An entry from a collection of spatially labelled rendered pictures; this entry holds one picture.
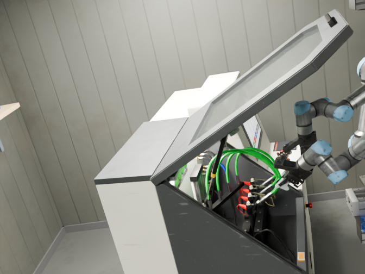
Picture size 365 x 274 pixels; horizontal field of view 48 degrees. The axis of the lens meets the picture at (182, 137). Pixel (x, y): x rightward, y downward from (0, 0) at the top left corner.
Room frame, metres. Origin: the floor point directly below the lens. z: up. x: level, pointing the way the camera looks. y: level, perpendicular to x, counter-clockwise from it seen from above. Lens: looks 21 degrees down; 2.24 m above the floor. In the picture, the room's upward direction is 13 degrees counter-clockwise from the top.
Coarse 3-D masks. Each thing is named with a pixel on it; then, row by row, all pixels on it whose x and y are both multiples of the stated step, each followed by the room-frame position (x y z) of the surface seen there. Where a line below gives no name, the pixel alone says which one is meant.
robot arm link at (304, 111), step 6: (300, 102) 1.84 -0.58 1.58; (306, 102) 1.82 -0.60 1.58; (294, 108) 1.83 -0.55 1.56; (300, 108) 1.80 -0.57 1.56; (306, 108) 1.80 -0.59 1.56; (312, 108) 1.82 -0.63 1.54; (300, 114) 1.80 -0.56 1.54; (306, 114) 1.80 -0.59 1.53; (312, 114) 1.81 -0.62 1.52; (300, 120) 1.80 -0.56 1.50; (306, 120) 1.80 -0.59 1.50; (300, 126) 1.81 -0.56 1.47; (306, 126) 1.80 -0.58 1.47
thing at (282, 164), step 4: (276, 160) 1.73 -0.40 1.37; (280, 160) 1.72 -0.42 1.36; (284, 160) 1.72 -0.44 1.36; (288, 160) 1.72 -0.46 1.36; (276, 164) 1.71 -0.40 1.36; (280, 164) 1.70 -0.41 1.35; (284, 164) 1.70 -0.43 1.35; (288, 164) 1.69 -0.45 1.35; (292, 164) 1.69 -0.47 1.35; (276, 168) 1.71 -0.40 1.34; (280, 168) 1.70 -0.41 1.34; (284, 168) 1.69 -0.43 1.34; (288, 168) 1.68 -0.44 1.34; (292, 168) 1.67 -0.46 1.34; (296, 168) 1.67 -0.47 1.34
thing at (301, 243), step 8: (296, 200) 2.02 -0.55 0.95; (296, 208) 1.94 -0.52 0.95; (304, 208) 1.99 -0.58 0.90; (296, 216) 1.86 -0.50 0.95; (304, 216) 1.87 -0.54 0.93; (296, 224) 1.80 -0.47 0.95; (304, 224) 1.78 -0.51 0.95; (296, 232) 1.73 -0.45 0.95; (304, 232) 1.71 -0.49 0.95; (296, 240) 1.67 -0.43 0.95; (304, 240) 1.65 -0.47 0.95; (296, 248) 1.61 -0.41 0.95; (304, 248) 1.59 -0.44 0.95; (296, 256) 1.56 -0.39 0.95; (296, 264) 1.50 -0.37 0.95; (304, 264) 1.49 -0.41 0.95
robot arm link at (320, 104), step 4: (316, 100) 1.88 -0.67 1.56; (320, 100) 1.86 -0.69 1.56; (324, 100) 1.86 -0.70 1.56; (328, 100) 1.86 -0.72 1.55; (312, 104) 1.84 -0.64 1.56; (316, 104) 1.84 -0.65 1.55; (320, 104) 1.82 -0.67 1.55; (324, 104) 1.81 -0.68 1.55; (316, 108) 1.82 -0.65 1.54; (320, 108) 1.81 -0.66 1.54; (324, 108) 1.79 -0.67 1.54; (316, 112) 1.82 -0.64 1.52; (320, 112) 1.81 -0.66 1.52; (316, 116) 1.83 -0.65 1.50; (324, 116) 1.80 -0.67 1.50
